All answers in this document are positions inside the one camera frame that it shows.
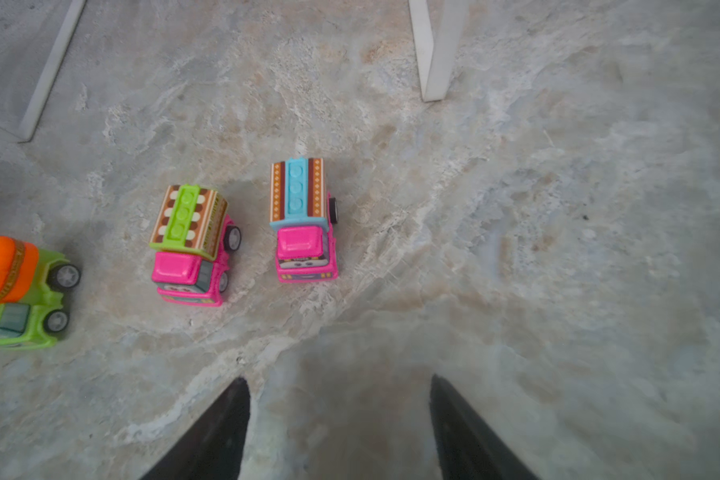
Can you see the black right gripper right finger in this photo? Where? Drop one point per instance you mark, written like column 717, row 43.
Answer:
column 467, row 447

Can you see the orange green toy truck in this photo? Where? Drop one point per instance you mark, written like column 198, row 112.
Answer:
column 33, row 283

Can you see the white frame wooden shelf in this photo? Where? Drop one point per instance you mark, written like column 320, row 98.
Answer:
column 435, row 55

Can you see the pink green toy truck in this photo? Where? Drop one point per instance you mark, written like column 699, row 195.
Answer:
column 193, row 237

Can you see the pink teal toy truck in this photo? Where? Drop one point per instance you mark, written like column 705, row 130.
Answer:
column 302, row 214

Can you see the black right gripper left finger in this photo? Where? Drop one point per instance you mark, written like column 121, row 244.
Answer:
column 213, row 447

